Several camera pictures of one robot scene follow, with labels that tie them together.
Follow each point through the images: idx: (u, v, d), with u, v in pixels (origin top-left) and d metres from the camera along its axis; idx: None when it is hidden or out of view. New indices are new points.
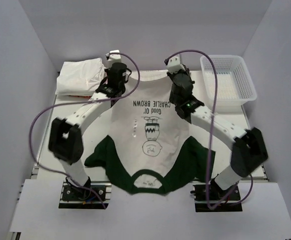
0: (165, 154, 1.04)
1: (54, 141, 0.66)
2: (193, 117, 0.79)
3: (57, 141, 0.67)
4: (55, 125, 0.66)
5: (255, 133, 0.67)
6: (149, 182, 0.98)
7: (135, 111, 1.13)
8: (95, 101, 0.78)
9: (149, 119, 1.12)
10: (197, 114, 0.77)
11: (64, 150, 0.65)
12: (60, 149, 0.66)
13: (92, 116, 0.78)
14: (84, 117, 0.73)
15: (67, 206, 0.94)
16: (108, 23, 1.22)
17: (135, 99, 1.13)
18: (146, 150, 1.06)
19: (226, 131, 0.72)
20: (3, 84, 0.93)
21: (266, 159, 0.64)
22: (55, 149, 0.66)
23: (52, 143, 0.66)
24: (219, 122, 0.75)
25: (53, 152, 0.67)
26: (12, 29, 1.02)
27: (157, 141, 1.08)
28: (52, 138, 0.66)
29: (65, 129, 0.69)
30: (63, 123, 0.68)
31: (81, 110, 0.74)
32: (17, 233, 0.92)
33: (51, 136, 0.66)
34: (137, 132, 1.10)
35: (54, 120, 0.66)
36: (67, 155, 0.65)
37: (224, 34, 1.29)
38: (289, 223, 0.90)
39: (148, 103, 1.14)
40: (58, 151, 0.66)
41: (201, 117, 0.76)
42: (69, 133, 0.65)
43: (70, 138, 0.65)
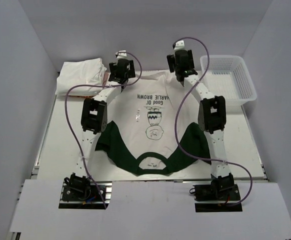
0: (167, 138, 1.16)
1: (87, 115, 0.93)
2: (186, 82, 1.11)
3: (89, 116, 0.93)
4: (88, 103, 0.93)
5: (220, 99, 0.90)
6: (153, 164, 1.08)
7: (139, 102, 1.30)
8: (111, 87, 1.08)
9: (152, 108, 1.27)
10: (188, 79, 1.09)
11: (95, 122, 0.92)
12: (91, 121, 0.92)
13: (110, 98, 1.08)
14: (106, 97, 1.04)
15: (67, 206, 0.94)
16: (108, 23, 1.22)
17: (139, 93, 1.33)
18: (150, 134, 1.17)
19: (201, 94, 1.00)
20: (3, 84, 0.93)
21: (224, 120, 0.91)
22: (88, 121, 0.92)
23: (85, 117, 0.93)
24: (200, 87, 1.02)
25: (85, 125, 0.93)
26: (12, 29, 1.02)
27: (159, 126, 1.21)
28: (85, 114, 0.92)
29: (93, 107, 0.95)
30: (92, 102, 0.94)
31: (103, 92, 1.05)
32: (17, 233, 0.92)
33: (85, 111, 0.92)
34: (140, 118, 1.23)
35: (86, 100, 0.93)
36: (97, 125, 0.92)
37: (224, 34, 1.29)
38: (290, 223, 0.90)
39: (150, 97, 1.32)
40: (90, 123, 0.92)
41: (190, 81, 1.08)
42: (99, 108, 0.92)
43: (100, 112, 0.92)
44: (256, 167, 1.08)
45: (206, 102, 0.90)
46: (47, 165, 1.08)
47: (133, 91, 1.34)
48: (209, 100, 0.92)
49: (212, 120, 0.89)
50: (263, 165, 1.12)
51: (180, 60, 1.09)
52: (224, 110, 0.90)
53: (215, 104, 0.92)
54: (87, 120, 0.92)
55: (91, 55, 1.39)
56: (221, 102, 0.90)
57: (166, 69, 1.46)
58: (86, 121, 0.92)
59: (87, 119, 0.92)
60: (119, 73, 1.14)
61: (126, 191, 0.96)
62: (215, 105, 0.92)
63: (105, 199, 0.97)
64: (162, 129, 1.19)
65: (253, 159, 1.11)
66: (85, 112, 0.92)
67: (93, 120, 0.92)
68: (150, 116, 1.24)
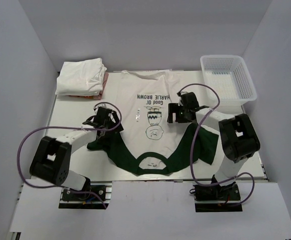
0: (167, 137, 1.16)
1: (41, 159, 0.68)
2: (198, 116, 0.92)
3: (43, 160, 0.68)
4: (45, 143, 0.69)
5: (243, 118, 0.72)
6: (154, 164, 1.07)
7: (139, 102, 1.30)
8: (84, 130, 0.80)
9: (151, 108, 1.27)
10: (200, 112, 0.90)
11: (48, 171, 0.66)
12: (44, 168, 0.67)
13: (80, 142, 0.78)
14: (74, 139, 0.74)
15: (67, 206, 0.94)
16: (108, 23, 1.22)
17: (138, 92, 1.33)
18: (150, 134, 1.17)
19: (218, 117, 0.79)
20: (3, 84, 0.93)
21: (257, 145, 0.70)
22: (40, 168, 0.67)
23: (38, 162, 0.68)
24: (215, 113, 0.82)
25: (35, 172, 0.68)
26: (12, 28, 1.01)
27: (159, 126, 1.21)
28: (38, 158, 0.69)
29: (52, 150, 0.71)
30: (52, 142, 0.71)
31: (71, 133, 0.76)
32: (17, 233, 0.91)
33: (38, 154, 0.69)
34: (140, 118, 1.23)
35: (44, 139, 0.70)
36: (51, 175, 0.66)
37: (223, 34, 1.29)
38: (290, 223, 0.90)
39: (150, 97, 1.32)
40: (41, 171, 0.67)
41: (202, 112, 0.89)
42: (58, 151, 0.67)
43: (59, 155, 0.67)
44: (256, 167, 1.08)
45: (226, 121, 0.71)
46: None
47: (133, 91, 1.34)
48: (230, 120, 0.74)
49: (241, 143, 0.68)
50: (263, 165, 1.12)
51: (187, 98, 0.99)
52: (252, 129, 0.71)
53: (237, 125, 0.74)
54: (38, 166, 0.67)
55: (91, 55, 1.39)
56: (244, 120, 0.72)
57: (166, 69, 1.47)
58: (36, 168, 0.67)
59: (39, 164, 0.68)
60: (98, 118, 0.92)
61: (126, 191, 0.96)
62: (238, 126, 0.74)
63: (105, 199, 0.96)
64: (163, 129, 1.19)
65: (253, 159, 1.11)
66: (39, 155, 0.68)
67: (47, 167, 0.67)
68: (150, 116, 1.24)
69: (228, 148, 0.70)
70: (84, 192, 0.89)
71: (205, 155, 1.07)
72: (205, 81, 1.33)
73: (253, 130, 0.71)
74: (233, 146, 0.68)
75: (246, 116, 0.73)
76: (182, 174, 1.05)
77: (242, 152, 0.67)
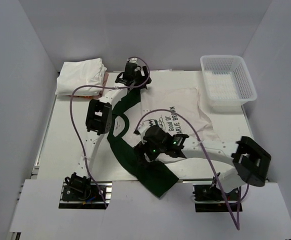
0: None
1: (92, 116, 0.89)
2: (187, 153, 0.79)
3: (93, 117, 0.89)
4: (94, 104, 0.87)
5: (246, 142, 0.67)
6: (117, 127, 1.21)
7: (165, 111, 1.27)
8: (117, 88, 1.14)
9: (162, 123, 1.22)
10: (188, 148, 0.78)
11: (99, 123, 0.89)
12: (96, 122, 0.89)
13: (117, 97, 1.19)
14: (112, 99, 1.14)
15: (67, 206, 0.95)
16: (108, 24, 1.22)
17: (175, 105, 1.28)
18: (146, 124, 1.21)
19: (220, 152, 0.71)
20: (3, 84, 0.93)
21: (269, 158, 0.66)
22: (93, 122, 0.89)
23: (90, 118, 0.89)
24: (210, 147, 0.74)
25: (89, 125, 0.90)
26: (12, 29, 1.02)
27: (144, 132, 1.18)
28: (89, 115, 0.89)
29: (98, 108, 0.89)
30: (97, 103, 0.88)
31: (109, 94, 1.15)
32: (17, 233, 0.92)
33: (89, 112, 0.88)
34: (145, 114, 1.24)
35: (92, 100, 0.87)
36: (101, 127, 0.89)
37: (223, 34, 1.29)
38: (289, 223, 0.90)
39: (174, 118, 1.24)
40: (95, 124, 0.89)
41: (192, 148, 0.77)
42: (105, 110, 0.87)
43: (105, 114, 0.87)
44: None
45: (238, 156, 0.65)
46: (46, 166, 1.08)
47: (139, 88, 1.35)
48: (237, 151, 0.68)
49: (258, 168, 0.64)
50: None
51: (157, 133, 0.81)
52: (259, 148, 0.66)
53: (242, 149, 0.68)
54: (91, 121, 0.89)
55: (91, 55, 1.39)
56: (248, 142, 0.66)
57: (167, 69, 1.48)
58: (91, 122, 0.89)
59: (91, 119, 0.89)
60: (126, 75, 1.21)
61: (126, 191, 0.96)
62: (243, 149, 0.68)
63: (105, 199, 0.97)
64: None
65: None
66: (90, 113, 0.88)
67: (98, 122, 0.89)
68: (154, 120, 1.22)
69: (252, 179, 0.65)
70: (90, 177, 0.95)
71: (141, 178, 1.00)
72: (204, 81, 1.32)
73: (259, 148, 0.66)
74: (255, 176, 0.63)
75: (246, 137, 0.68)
76: (181, 175, 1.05)
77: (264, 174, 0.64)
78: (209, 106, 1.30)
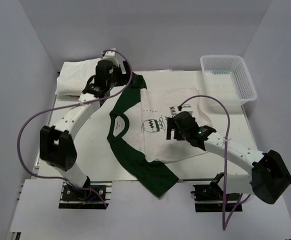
0: (147, 139, 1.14)
1: (46, 150, 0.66)
2: (207, 145, 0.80)
3: (49, 150, 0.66)
4: (46, 134, 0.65)
5: (273, 157, 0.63)
6: (117, 127, 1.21)
7: (164, 111, 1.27)
8: (83, 104, 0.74)
9: (162, 123, 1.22)
10: (211, 141, 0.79)
11: (57, 157, 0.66)
12: (53, 158, 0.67)
13: (82, 119, 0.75)
14: (73, 122, 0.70)
15: (67, 206, 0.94)
16: (107, 23, 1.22)
17: (175, 105, 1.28)
18: (146, 124, 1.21)
19: (242, 157, 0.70)
20: (3, 84, 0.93)
21: (289, 180, 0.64)
22: (50, 156, 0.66)
23: (44, 152, 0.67)
24: (233, 147, 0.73)
25: (46, 160, 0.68)
26: (12, 28, 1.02)
27: (143, 132, 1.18)
28: (43, 149, 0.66)
29: (55, 137, 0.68)
30: (53, 131, 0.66)
31: (69, 115, 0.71)
32: (17, 233, 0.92)
33: (42, 145, 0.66)
34: (144, 114, 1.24)
35: (42, 130, 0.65)
36: (61, 162, 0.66)
37: (223, 34, 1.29)
38: (290, 223, 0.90)
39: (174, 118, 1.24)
40: (52, 159, 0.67)
41: (215, 143, 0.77)
42: (60, 141, 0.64)
43: (61, 147, 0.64)
44: None
45: (259, 167, 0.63)
46: (46, 166, 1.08)
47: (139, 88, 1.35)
48: (260, 162, 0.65)
49: (275, 185, 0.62)
50: None
51: (183, 120, 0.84)
52: (284, 167, 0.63)
53: (265, 162, 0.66)
54: (47, 156, 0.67)
55: (91, 55, 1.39)
56: (276, 158, 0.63)
57: (167, 69, 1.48)
58: (46, 157, 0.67)
59: (47, 154, 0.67)
60: (98, 80, 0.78)
61: (126, 191, 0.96)
62: (266, 163, 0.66)
63: (105, 199, 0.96)
64: (153, 139, 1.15)
65: None
66: (43, 146, 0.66)
67: (55, 157, 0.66)
68: (154, 120, 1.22)
69: (265, 194, 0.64)
70: (84, 189, 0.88)
71: (141, 178, 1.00)
72: (205, 81, 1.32)
73: (285, 167, 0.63)
74: (269, 191, 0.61)
75: (275, 153, 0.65)
76: (181, 174, 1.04)
77: (278, 193, 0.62)
78: (209, 106, 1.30)
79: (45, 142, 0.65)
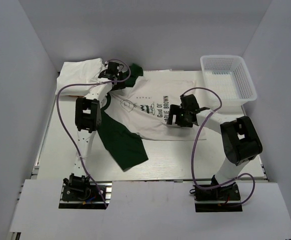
0: (132, 119, 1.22)
1: (80, 115, 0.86)
2: (199, 117, 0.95)
3: (82, 115, 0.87)
4: (80, 101, 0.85)
5: (245, 121, 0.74)
6: None
7: (158, 99, 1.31)
8: (102, 84, 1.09)
9: (153, 109, 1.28)
10: (201, 114, 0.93)
11: (89, 120, 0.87)
12: (86, 120, 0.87)
13: (103, 93, 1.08)
14: (98, 94, 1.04)
15: (67, 206, 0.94)
16: (107, 24, 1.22)
17: (167, 95, 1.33)
18: (138, 105, 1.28)
19: (219, 120, 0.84)
20: (3, 85, 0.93)
21: (259, 149, 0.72)
22: (82, 120, 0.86)
23: (79, 117, 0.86)
24: (216, 115, 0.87)
25: (78, 125, 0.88)
26: (12, 28, 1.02)
27: (131, 111, 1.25)
28: (78, 114, 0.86)
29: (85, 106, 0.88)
30: (84, 101, 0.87)
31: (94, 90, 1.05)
32: (17, 233, 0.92)
33: (77, 111, 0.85)
34: (139, 98, 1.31)
35: (79, 99, 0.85)
36: (92, 123, 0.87)
37: (223, 34, 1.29)
38: (290, 223, 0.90)
39: (166, 106, 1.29)
40: (84, 122, 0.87)
41: (203, 114, 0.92)
42: (93, 105, 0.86)
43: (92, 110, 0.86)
44: (255, 168, 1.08)
45: (229, 124, 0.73)
46: (47, 166, 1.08)
47: (138, 83, 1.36)
48: (233, 123, 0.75)
49: (244, 146, 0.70)
50: (263, 165, 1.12)
51: (187, 100, 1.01)
52: (254, 133, 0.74)
53: (239, 128, 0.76)
54: (81, 120, 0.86)
55: (91, 55, 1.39)
56: (246, 122, 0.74)
57: (167, 69, 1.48)
58: (80, 121, 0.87)
59: (80, 118, 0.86)
60: (109, 70, 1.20)
61: (126, 191, 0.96)
62: (240, 129, 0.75)
63: (105, 199, 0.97)
64: (141, 119, 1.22)
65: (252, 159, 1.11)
66: (78, 111, 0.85)
67: (87, 119, 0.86)
68: (145, 106, 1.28)
69: (231, 152, 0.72)
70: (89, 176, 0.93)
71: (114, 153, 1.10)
72: (205, 81, 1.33)
73: (254, 131, 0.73)
74: (232, 144, 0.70)
75: (247, 119, 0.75)
76: (181, 175, 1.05)
77: (245, 155, 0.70)
78: (209, 105, 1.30)
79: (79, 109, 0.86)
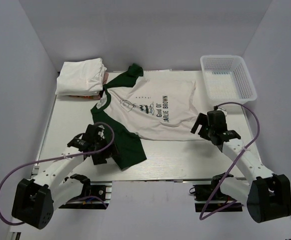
0: (132, 119, 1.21)
1: (21, 205, 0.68)
2: (226, 146, 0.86)
3: (24, 205, 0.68)
4: (23, 189, 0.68)
5: (281, 180, 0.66)
6: (100, 104, 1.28)
7: (158, 99, 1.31)
8: (67, 158, 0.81)
9: (152, 109, 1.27)
10: (230, 144, 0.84)
11: (31, 215, 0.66)
12: (26, 213, 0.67)
13: (63, 172, 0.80)
14: (54, 176, 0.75)
15: (67, 206, 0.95)
16: (107, 23, 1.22)
17: (167, 95, 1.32)
18: (137, 104, 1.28)
19: (251, 169, 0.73)
20: (2, 84, 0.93)
21: (287, 212, 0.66)
22: (22, 213, 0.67)
23: (18, 207, 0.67)
24: (247, 156, 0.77)
25: (18, 218, 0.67)
26: (12, 28, 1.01)
27: (130, 110, 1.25)
28: (18, 204, 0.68)
29: (33, 191, 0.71)
30: (31, 185, 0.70)
31: (51, 169, 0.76)
32: (17, 233, 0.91)
33: (16, 200, 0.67)
34: (138, 98, 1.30)
35: (21, 184, 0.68)
36: (34, 219, 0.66)
37: (224, 34, 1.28)
38: (289, 223, 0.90)
39: (165, 105, 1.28)
40: (23, 217, 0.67)
41: (233, 148, 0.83)
42: (38, 196, 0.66)
43: (37, 202, 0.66)
44: None
45: (261, 181, 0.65)
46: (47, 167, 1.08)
47: (138, 82, 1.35)
48: (265, 180, 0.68)
49: (269, 207, 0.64)
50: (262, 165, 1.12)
51: (215, 119, 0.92)
52: (288, 195, 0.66)
53: (272, 184, 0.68)
54: (19, 213, 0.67)
55: (91, 55, 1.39)
56: (283, 183, 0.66)
57: (167, 70, 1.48)
58: (18, 214, 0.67)
59: (20, 209, 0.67)
60: (87, 136, 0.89)
61: (126, 192, 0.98)
62: (273, 185, 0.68)
63: (105, 199, 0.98)
64: (140, 118, 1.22)
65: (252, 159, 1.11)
66: (19, 201, 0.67)
67: (29, 212, 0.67)
68: (145, 106, 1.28)
69: (255, 210, 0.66)
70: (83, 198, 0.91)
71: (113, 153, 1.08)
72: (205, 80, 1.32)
73: (289, 195, 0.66)
74: (259, 205, 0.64)
75: (285, 179, 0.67)
76: (181, 175, 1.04)
77: (269, 216, 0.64)
78: (209, 105, 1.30)
79: (21, 197, 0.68)
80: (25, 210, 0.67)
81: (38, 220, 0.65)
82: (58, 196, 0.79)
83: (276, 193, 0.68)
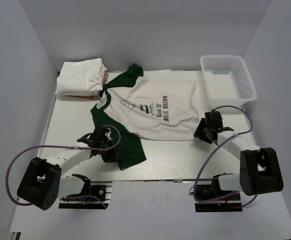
0: (132, 118, 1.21)
1: (29, 182, 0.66)
2: (219, 136, 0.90)
3: (32, 183, 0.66)
4: (35, 166, 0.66)
5: (269, 152, 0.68)
6: (99, 104, 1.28)
7: (157, 99, 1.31)
8: (77, 148, 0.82)
9: (152, 109, 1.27)
10: (222, 133, 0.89)
11: (37, 192, 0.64)
12: (31, 191, 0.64)
13: (72, 160, 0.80)
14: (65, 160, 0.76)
15: (67, 206, 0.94)
16: (107, 23, 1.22)
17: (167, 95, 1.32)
18: (137, 104, 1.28)
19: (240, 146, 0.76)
20: (3, 84, 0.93)
21: (278, 187, 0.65)
22: (28, 191, 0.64)
23: (26, 184, 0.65)
24: (238, 139, 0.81)
25: (23, 197, 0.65)
26: (12, 28, 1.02)
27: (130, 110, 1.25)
28: (26, 181, 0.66)
29: (42, 172, 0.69)
30: (42, 164, 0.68)
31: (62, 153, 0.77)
32: (17, 233, 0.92)
33: (26, 177, 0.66)
34: (138, 98, 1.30)
35: (34, 160, 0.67)
36: (39, 197, 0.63)
37: (224, 34, 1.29)
38: (290, 223, 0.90)
39: (165, 105, 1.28)
40: (28, 195, 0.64)
41: (224, 135, 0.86)
42: (48, 174, 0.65)
43: (47, 180, 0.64)
44: None
45: (249, 152, 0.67)
46: None
47: (138, 82, 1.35)
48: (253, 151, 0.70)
49: (259, 179, 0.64)
50: None
51: (211, 117, 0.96)
52: (277, 167, 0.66)
53: (261, 159, 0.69)
54: (25, 190, 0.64)
55: (91, 55, 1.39)
56: (270, 153, 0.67)
57: (166, 70, 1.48)
58: (24, 191, 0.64)
59: (28, 186, 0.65)
60: (94, 136, 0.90)
61: (126, 192, 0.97)
62: (262, 160, 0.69)
63: (105, 199, 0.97)
64: (140, 118, 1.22)
65: None
66: (28, 177, 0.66)
67: (35, 190, 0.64)
68: (145, 106, 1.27)
69: (246, 182, 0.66)
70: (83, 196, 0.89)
71: None
72: (205, 80, 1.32)
73: (278, 168, 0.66)
74: (248, 175, 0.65)
75: (272, 151, 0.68)
76: (181, 175, 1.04)
77: (261, 189, 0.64)
78: (209, 105, 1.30)
79: (30, 175, 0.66)
80: (32, 188, 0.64)
81: (43, 198, 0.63)
82: (61, 186, 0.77)
83: (266, 167, 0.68)
